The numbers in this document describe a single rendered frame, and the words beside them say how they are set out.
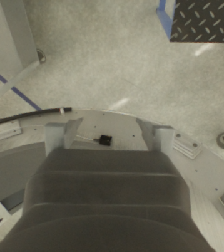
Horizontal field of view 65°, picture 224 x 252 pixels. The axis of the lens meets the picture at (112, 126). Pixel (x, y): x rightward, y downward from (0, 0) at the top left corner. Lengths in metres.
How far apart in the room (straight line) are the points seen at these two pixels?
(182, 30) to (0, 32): 0.87
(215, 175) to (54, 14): 1.19
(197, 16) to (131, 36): 0.66
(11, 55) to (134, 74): 0.76
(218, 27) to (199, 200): 0.50
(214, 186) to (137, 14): 0.97
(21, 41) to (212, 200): 1.24
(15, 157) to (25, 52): 0.76
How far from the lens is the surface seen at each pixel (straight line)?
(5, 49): 1.16
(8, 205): 1.12
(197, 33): 0.64
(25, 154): 0.73
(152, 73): 1.31
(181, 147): 0.71
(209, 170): 0.71
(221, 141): 1.67
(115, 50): 1.26
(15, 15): 1.27
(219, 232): 0.60
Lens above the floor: 1.20
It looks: 50 degrees down
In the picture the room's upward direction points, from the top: 169 degrees counter-clockwise
